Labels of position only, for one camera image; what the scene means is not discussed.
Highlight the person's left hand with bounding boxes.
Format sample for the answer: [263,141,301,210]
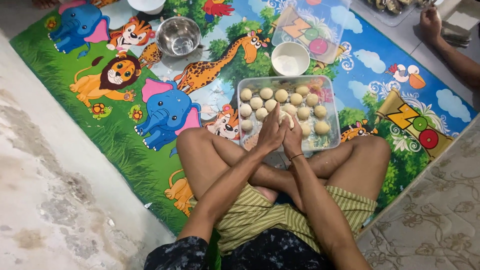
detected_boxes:
[255,102,288,152]

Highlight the person's right hand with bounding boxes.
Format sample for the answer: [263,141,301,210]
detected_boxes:
[281,115,305,159]

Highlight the dough piece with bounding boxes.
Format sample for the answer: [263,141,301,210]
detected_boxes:
[277,110,295,130]

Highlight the group of round dough balls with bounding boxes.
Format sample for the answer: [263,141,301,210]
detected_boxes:
[239,85,331,136]

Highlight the clear plastic container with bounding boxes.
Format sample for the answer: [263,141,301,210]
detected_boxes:
[237,75,341,152]

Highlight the white bowl with flour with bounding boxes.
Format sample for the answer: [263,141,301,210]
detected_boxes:
[271,41,311,77]

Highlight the person's right leg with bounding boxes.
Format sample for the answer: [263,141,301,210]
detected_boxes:
[289,135,392,214]

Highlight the person's leg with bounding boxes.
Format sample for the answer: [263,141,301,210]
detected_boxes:
[175,127,301,205]
[289,135,392,214]

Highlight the person's left leg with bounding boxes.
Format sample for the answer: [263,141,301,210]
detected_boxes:
[175,127,301,205]

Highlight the striped yellow-green shorts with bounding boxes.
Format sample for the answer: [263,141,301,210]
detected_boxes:
[188,183,378,256]

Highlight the clear plastic lid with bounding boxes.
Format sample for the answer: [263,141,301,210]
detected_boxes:
[271,0,352,64]

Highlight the steel mixing bowl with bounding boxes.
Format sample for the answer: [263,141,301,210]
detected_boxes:
[155,16,202,58]

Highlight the dark speckled shirt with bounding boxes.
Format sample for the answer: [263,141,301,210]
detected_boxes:
[144,228,338,270]

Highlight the colourful animal play mat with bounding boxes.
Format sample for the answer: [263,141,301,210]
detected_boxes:
[9,0,479,237]

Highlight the clear tray of filled pastries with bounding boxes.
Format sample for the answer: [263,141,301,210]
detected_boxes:
[362,0,439,27]

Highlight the floral patterned mattress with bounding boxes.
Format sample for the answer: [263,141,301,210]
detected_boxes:
[356,115,480,270]

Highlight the large white bowl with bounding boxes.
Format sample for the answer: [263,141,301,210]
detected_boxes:
[127,0,167,16]

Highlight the stack of grey sheets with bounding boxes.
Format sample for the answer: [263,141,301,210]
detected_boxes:
[440,10,480,49]

